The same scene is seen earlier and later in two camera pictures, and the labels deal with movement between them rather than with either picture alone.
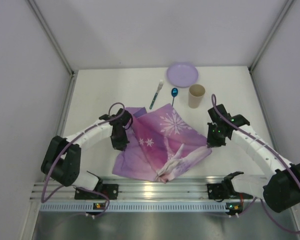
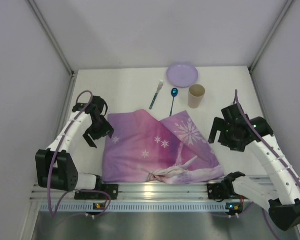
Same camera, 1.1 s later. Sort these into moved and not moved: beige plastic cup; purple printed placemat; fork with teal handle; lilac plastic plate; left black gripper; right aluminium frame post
Moved: left black gripper; purple printed placemat
Not moved: beige plastic cup; fork with teal handle; lilac plastic plate; right aluminium frame post
